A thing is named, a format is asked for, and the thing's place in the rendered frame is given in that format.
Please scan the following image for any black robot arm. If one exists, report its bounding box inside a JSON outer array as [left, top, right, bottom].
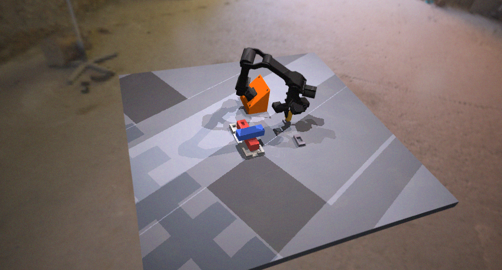
[[235, 47, 317, 115]]

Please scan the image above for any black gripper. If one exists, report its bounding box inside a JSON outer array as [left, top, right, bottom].
[[272, 92, 310, 118]]

